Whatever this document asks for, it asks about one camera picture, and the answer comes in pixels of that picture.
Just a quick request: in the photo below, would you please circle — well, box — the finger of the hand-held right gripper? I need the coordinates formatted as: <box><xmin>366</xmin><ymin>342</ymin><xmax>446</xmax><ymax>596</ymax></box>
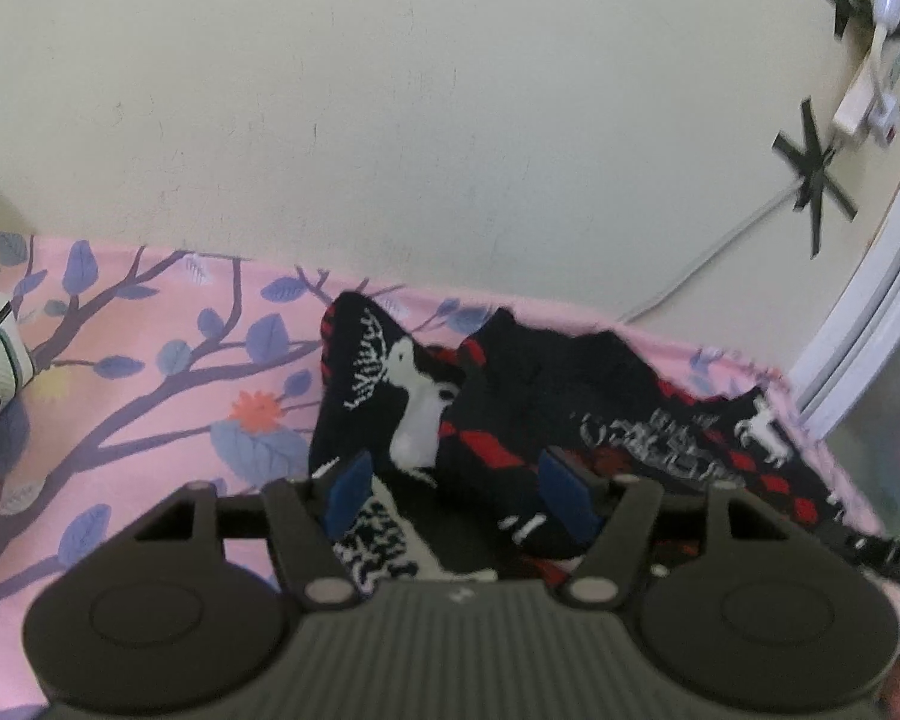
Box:
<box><xmin>823</xmin><ymin>520</ymin><xmax>900</xmax><ymax>595</ymax></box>

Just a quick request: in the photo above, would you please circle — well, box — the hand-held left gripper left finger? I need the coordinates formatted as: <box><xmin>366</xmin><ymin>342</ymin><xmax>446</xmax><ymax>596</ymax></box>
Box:
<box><xmin>131</xmin><ymin>451</ymin><xmax>377</xmax><ymax>609</ymax></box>

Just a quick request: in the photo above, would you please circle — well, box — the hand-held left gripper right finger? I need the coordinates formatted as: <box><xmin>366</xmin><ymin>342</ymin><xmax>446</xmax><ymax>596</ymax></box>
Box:
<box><xmin>538</xmin><ymin>445</ymin><xmax>793</xmax><ymax>611</ymax></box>

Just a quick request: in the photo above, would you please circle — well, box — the navy reindeer knit sweater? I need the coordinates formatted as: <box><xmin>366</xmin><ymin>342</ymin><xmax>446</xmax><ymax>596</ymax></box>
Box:
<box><xmin>307</xmin><ymin>290</ymin><xmax>850</xmax><ymax>587</ymax></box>

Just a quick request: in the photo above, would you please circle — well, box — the pink floral bedsheet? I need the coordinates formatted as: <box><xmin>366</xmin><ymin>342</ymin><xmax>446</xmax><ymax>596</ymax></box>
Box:
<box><xmin>0</xmin><ymin>229</ymin><xmax>900</xmax><ymax>720</ymax></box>

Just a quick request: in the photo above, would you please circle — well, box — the white window frame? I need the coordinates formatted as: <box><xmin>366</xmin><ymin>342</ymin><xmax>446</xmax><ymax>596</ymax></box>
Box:
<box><xmin>786</xmin><ymin>105</ymin><xmax>900</xmax><ymax>545</ymax></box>

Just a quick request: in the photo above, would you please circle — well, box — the white cable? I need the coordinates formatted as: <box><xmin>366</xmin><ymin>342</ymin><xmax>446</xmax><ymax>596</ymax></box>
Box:
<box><xmin>617</xmin><ymin>186</ymin><xmax>805</xmax><ymax>323</ymax></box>

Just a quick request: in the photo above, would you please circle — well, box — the white wall charger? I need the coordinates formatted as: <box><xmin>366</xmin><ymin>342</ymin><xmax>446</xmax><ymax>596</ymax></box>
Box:
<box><xmin>831</xmin><ymin>52</ymin><xmax>900</xmax><ymax>147</ymax></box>

